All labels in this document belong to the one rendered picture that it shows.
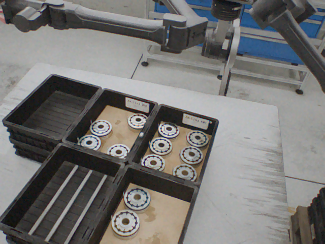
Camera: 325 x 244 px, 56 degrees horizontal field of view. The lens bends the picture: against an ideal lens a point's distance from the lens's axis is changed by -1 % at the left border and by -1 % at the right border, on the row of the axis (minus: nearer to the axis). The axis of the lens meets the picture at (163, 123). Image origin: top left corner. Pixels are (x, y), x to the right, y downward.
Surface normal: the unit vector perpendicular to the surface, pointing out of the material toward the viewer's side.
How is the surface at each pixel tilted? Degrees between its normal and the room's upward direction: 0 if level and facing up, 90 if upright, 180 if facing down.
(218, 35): 90
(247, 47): 90
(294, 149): 0
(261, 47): 90
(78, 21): 90
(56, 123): 0
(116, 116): 0
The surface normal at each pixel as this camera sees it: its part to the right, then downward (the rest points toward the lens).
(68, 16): -0.21, 0.67
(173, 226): 0.07, -0.72
